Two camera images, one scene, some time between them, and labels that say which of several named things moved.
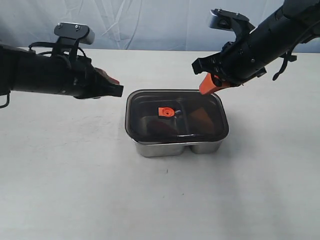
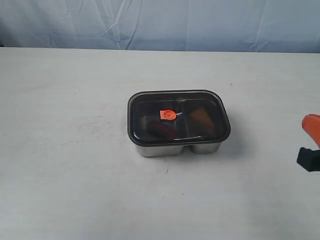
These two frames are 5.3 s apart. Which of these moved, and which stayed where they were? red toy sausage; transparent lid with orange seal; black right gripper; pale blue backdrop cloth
Moved: black right gripper
Stayed: pale blue backdrop cloth; red toy sausage; transparent lid with orange seal
